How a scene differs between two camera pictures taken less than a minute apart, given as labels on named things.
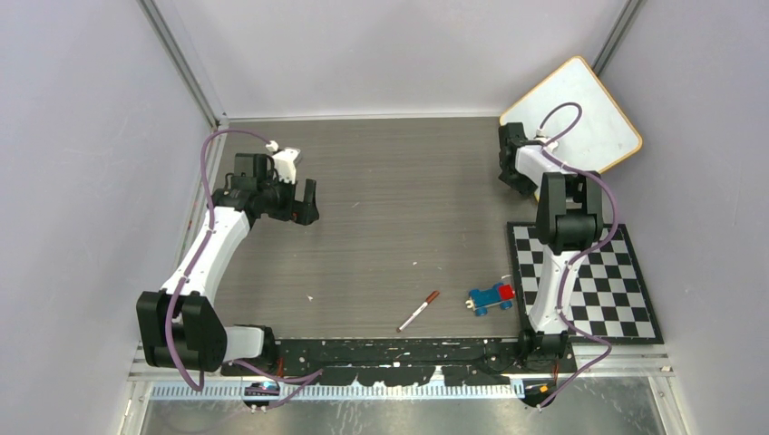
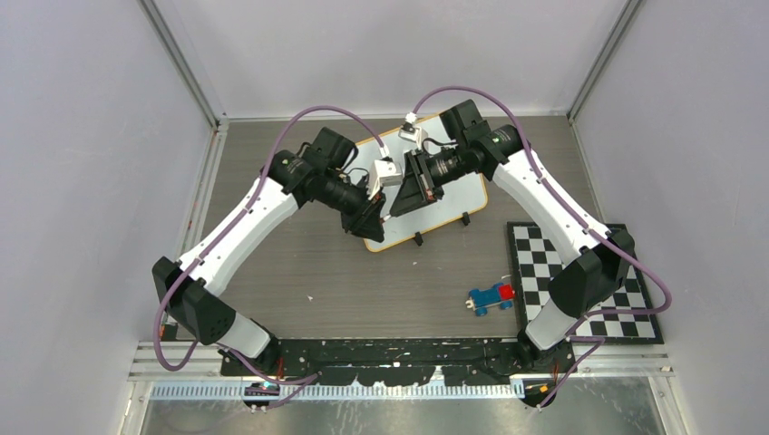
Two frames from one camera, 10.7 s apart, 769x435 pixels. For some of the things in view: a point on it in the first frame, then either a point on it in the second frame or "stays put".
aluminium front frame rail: [167, 377] stays put
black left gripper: [305, 212] to [365, 221]
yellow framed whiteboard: [573, 112] to [459, 198]
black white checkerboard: [606, 299] stays put
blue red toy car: [481, 300] stays put
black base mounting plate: [398, 361] stays put
